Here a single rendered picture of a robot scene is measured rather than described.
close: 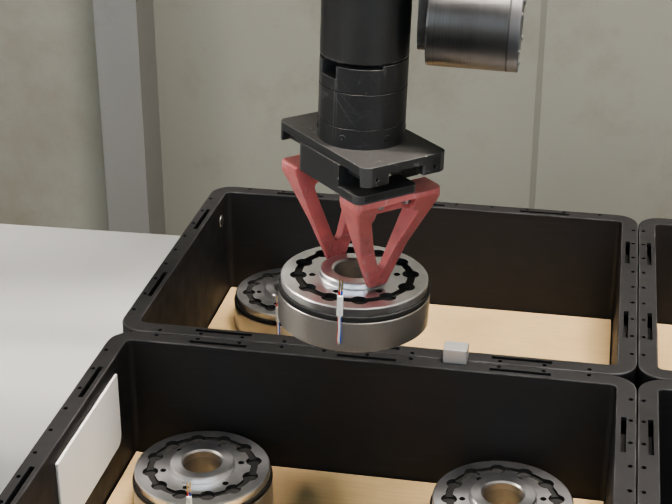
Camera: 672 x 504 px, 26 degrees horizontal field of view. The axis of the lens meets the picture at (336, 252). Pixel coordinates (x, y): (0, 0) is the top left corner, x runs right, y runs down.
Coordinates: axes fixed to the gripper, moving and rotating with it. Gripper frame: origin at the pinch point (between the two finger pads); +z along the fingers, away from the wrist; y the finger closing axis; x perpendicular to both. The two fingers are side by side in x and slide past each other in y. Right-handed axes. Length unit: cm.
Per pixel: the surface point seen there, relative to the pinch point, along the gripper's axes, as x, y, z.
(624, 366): -19.6, -7.3, 10.4
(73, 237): -16, 84, 36
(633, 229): -37.8, 10.5, 10.5
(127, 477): 11.2, 13.5, 21.6
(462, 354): -9.7, -0.4, 9.9
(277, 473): 1.3, 7.5, 21.2
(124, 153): -66, 175, 66
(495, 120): -128, 134, 57
